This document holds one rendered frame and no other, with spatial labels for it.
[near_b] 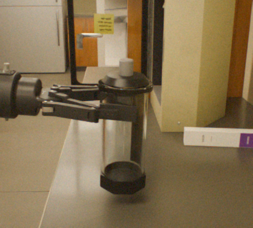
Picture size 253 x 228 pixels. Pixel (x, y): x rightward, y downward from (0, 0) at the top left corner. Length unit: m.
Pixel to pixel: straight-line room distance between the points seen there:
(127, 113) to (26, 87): 0.20
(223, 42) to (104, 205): 0.67
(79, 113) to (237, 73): 1.00
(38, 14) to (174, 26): 5.08
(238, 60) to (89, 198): 0.94
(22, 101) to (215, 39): 0.67
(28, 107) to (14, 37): 5.49
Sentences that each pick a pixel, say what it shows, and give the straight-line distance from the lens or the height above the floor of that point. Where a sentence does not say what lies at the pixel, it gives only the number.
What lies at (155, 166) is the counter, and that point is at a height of 0.94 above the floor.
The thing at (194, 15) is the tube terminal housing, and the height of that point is 1.30.
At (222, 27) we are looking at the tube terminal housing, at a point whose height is 1.26.
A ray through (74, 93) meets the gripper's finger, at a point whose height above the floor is 1.17.
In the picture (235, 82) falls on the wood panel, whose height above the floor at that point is 1.00.
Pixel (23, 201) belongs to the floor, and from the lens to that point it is 2.53.
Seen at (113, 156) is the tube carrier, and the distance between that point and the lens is 0.69.
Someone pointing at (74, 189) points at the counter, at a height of 0.94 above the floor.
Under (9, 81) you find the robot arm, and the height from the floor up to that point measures 1.21.
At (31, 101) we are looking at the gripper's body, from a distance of 0.66.
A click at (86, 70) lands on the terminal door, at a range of 1.38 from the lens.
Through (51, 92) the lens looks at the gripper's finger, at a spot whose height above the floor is 1.18.
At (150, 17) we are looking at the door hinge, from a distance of 1.33.
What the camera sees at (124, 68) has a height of 1.23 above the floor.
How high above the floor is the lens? 1.37
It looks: 18 degrees down
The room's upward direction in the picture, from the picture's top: straight up
